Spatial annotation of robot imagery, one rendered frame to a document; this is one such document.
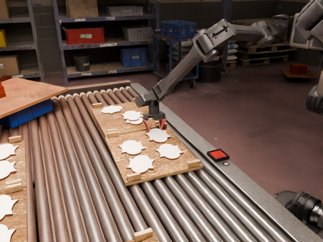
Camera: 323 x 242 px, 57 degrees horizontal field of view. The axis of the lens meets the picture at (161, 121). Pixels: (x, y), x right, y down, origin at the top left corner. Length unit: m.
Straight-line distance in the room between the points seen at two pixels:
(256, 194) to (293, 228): 0.19
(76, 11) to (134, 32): 1.08
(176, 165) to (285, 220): 0.47
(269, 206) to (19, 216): 0.89
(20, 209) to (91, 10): 4.74
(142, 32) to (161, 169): 4.71
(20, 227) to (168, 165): 0.60
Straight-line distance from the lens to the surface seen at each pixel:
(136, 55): 5.87
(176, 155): 1.35
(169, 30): 4.91
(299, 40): 1.59
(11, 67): 5.90
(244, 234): 1.06
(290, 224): 1.15
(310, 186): 3.02
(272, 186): 2.89
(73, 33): 5.55
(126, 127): 1.64
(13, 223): 1.15
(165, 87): 1.39
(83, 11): 5.60
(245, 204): 1.18
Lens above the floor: 1.66
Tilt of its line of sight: 25 degrees down
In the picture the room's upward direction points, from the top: straight up
